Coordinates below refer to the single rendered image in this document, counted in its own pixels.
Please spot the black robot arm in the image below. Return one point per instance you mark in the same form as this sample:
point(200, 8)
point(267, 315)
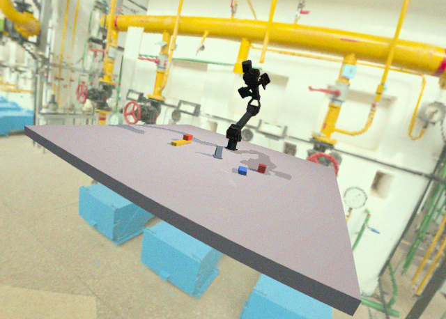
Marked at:
point(233, 133)

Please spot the blue rectangular bar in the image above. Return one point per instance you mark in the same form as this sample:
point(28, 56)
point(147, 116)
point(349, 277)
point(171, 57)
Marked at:
point(242, 170)

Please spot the yellow bar with red end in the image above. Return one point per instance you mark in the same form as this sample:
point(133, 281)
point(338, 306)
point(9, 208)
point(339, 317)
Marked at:
point(187, 138)

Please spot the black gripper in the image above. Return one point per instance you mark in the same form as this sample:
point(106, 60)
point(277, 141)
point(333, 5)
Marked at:
point(245, 91)

